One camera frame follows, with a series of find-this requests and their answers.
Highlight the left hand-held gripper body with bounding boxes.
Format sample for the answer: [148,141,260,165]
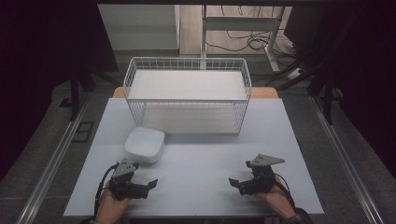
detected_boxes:
[107,157,149,202]

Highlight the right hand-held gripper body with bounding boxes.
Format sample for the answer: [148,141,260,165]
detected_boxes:
[240,153,286,196]

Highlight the person's left hand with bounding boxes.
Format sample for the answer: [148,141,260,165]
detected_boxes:
[95,186,133,222]

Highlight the person's right hand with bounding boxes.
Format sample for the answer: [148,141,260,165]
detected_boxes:
[252,182,297,218]

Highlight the white square bowl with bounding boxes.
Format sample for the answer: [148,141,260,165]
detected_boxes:
[123,126,166,165]

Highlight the black metal stand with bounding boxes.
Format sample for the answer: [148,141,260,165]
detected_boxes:
[68,55,120,122]
[264,8,347,126]

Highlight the white power strip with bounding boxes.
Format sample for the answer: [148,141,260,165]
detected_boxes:
[287,66,304,80]

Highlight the dark curtain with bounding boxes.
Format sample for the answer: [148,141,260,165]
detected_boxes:
[0,0,120,181]
[284,0,396,180]

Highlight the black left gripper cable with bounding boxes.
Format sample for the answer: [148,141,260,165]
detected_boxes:
[93,161,121,218]

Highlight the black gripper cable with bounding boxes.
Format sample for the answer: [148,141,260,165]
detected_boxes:
[273,173,297,210]
[93,161,121,218]

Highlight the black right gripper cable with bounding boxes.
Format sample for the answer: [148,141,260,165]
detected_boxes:
[273,173,297,210]

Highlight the black floor bracket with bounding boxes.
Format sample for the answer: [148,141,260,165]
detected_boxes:
[72,120,95,144]

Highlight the metal floor rail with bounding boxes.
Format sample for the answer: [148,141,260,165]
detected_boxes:
[308,95,387,224]
[14,91,92,224]

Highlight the white wire basket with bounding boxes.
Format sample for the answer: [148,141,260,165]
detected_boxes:
[122,56,252,136]

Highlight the black floor cables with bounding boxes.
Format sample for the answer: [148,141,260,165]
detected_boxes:
[205,5,301,67]

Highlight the white desk frame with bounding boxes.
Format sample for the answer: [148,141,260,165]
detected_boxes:
[200,5,286,74]

